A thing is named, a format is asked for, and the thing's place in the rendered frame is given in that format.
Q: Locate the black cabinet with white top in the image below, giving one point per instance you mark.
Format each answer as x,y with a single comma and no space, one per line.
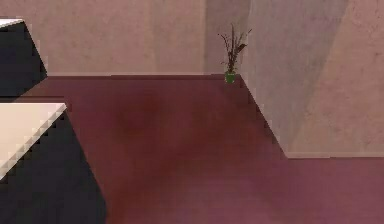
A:
16,63
50,186

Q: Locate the house plant in green pot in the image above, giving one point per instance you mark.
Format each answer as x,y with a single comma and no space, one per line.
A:
231,58

